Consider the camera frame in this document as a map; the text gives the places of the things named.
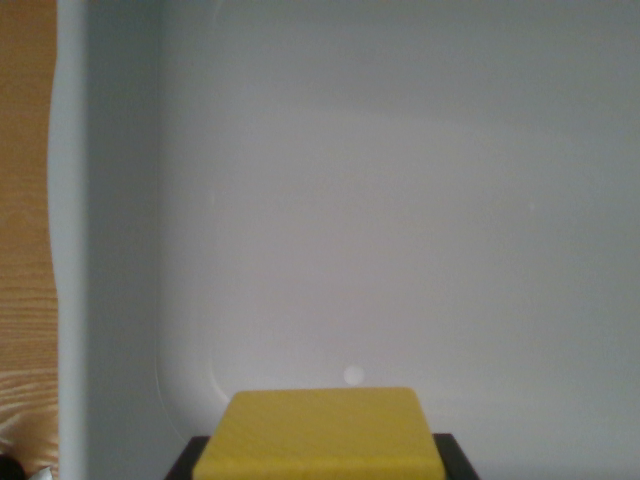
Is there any black object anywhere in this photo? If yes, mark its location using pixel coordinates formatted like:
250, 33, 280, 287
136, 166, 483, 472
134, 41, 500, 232
0, 453, 27, 480

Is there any white plastic bin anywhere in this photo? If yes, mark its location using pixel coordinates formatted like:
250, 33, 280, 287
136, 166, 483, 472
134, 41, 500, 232
44, 0, 640, 480

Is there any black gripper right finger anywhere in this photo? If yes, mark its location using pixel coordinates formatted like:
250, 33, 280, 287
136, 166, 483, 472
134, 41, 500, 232
431, 432, 483, 480

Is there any yellow wooden cube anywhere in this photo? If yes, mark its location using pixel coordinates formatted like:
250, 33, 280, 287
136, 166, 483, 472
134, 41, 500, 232
191, 386, 447, 480

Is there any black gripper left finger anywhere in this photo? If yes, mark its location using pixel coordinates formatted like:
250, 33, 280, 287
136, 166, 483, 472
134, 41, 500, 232
166, 435, 212, 480

